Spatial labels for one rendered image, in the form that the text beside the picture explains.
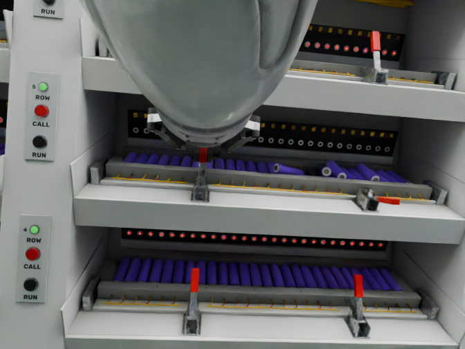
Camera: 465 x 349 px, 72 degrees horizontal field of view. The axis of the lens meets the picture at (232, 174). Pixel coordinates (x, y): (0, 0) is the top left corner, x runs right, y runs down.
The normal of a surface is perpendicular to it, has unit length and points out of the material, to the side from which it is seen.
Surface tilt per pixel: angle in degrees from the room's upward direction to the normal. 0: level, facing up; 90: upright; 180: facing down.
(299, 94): 110
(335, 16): 90
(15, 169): 90
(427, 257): 90
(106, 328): 20
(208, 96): 167
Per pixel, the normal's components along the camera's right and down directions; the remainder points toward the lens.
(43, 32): 0.09, 0.01
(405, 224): 0.06, 0.36
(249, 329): 0.09, -0.93
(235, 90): 0.26, 0.95
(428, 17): -0.99, -0.07
